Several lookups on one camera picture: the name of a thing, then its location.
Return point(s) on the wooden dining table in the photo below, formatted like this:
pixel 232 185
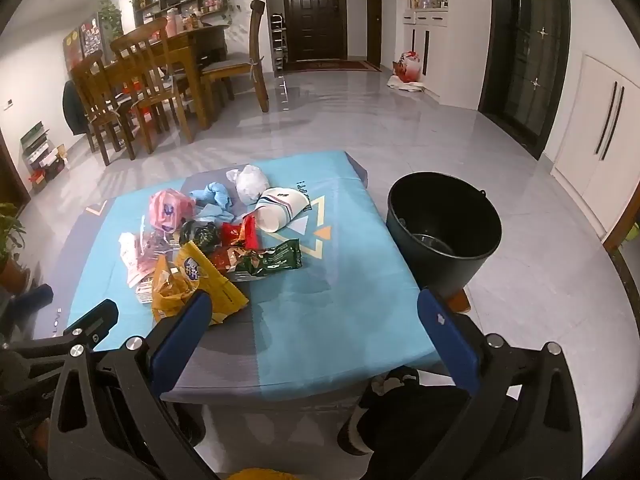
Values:
pixel 188 50

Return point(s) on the blue patterned floor mat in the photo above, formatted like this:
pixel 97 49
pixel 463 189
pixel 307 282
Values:
pixel 347 314

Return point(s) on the metal step rack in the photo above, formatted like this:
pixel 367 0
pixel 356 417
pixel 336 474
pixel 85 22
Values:
pixel 278 42

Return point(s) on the light blue face mask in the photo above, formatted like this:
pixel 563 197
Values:
pixel 214 213

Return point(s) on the dark green wrapper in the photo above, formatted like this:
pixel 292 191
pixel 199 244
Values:
pixel 204 234

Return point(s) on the wooden chair by door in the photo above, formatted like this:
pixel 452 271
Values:
pixel 237 64

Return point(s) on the white built-in cabinet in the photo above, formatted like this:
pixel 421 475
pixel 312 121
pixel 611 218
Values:
pixel 451 39

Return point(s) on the wooden chair front middle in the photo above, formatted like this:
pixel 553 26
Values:
pixel 152 79

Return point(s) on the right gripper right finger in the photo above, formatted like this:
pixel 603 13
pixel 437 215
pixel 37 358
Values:
pixel 522 420

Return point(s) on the white plastic bag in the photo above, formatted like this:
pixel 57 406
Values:
pixel 250 183

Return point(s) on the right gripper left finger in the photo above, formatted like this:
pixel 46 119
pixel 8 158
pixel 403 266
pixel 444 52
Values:
pixel 108 421

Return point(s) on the wooden chair front left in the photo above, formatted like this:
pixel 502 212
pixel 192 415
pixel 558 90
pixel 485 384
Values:
pixel 103 113

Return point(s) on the black plastic trash bucket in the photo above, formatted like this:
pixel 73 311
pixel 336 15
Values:
pixel 444 228

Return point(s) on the clear printed plastic bag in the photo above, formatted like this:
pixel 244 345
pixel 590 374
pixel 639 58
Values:
pixel 140 250

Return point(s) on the red snack wrapper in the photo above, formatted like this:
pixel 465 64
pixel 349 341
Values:
pixel 243 234

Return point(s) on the red gift bag on floor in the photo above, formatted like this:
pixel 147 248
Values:
pixel 408 67

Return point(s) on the white wardrobe doors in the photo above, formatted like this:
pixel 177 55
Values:
pixel 598 162

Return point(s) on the light blue twisted cloth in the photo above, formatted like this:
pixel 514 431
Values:
pixel 213 194

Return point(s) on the green red snack packet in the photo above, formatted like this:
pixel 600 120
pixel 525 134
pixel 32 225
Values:
pixel 240 264

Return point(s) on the stack of boxes by wall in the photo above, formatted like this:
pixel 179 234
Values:
pixel 43 159

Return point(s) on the black glass door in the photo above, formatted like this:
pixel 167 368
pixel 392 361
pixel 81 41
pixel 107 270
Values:
pixel 526 68

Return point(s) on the potted green plant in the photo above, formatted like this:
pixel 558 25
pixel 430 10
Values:
pixel 14 277

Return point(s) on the yellow snack bag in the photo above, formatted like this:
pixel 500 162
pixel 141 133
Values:
pixel 174 284

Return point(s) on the striped white paper cup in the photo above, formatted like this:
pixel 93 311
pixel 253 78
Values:
pixel 277 207

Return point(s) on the pink plastic bag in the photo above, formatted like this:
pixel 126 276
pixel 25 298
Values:
pixel 169 209

